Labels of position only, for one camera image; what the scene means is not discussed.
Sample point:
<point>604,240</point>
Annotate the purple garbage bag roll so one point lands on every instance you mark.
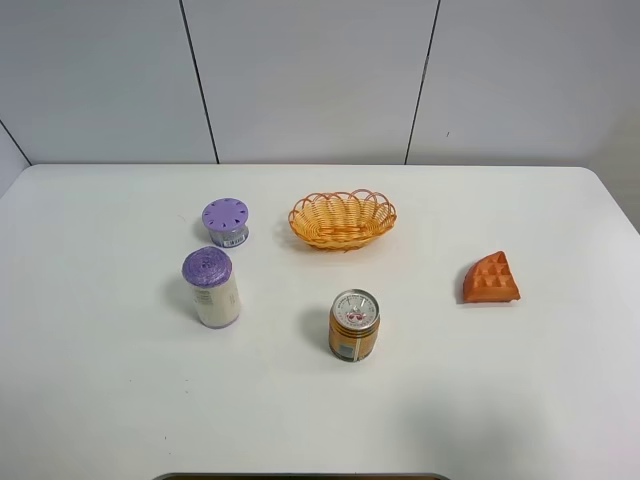
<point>209,273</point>

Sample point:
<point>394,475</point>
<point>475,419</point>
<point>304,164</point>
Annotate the orange wicker basket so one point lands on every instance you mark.
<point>342,221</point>

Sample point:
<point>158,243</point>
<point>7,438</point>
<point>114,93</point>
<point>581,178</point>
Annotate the purple lidded air freshener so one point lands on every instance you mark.
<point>225,220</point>

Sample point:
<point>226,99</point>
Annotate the orange waffle slice toy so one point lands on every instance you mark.
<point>490,280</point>

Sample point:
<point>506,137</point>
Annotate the orange drink can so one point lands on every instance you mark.
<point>354,321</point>

